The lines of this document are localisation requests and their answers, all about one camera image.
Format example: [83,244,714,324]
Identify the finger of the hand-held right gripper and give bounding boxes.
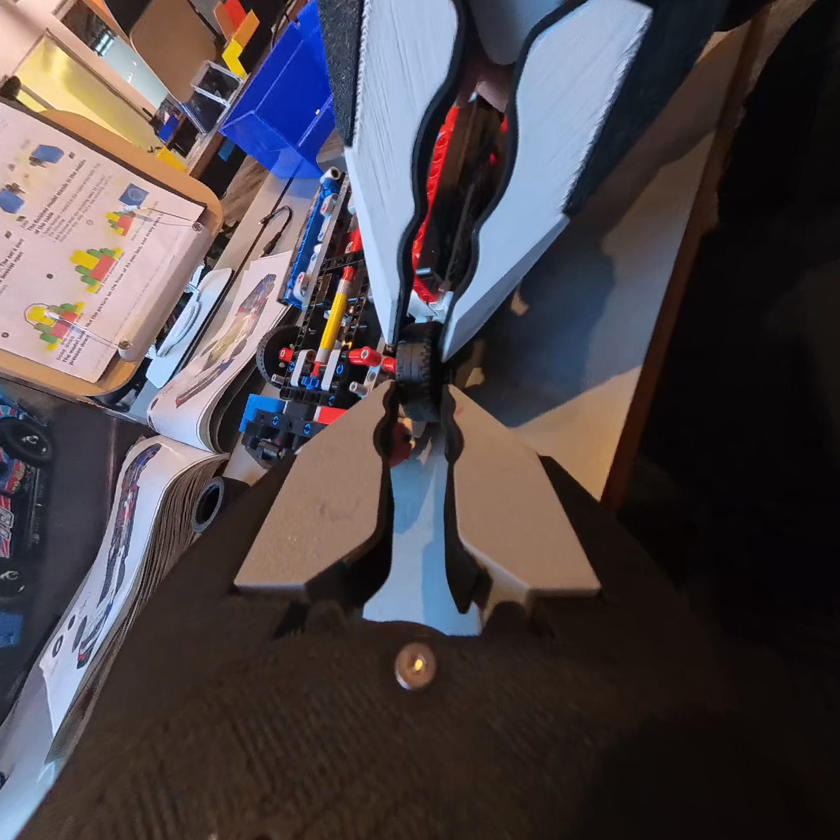
[344,0,468,343]
[438,0,654,363]

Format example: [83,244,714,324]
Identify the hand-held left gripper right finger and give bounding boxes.
[438,384,601,608]

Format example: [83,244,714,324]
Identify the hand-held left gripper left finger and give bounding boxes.
[235,379,403,595]

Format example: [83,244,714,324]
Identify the toy brick car chassis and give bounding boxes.
[239,105,513,470]

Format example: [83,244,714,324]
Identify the black toy car wheel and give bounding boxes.
[256,326,303,382]
[394,322,442,421]

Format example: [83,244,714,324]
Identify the grey desk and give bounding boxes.
[0,20,765,788]

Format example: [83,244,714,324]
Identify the person's right hand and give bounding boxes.
[467,62,514,112]

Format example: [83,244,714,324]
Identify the blue plastic bin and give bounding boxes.
[220,16,339,179]

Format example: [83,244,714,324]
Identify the yellow plastic bin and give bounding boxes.
[220,38,258,81]

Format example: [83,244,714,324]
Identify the black toy tyre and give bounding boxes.
[192,478,253,536]

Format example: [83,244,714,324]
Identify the orange plastic object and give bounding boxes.
[213,0,261,47]

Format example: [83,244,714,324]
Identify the clear acrylic box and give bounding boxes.
[176,60,245,135]

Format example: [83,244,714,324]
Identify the open instruction booklet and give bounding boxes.
[39,249,296,769]

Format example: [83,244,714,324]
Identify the pale wooden display board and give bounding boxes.
[0,98,224,401]

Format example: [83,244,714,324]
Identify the white stand base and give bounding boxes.
[144,266,234,388]

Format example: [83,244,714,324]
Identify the person's dark brown clothing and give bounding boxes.
[617,0,840,840]

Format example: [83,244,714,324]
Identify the toy car box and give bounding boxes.
[0,387,142,723]

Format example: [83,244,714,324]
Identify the black cable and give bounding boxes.
[261,205,295,258]

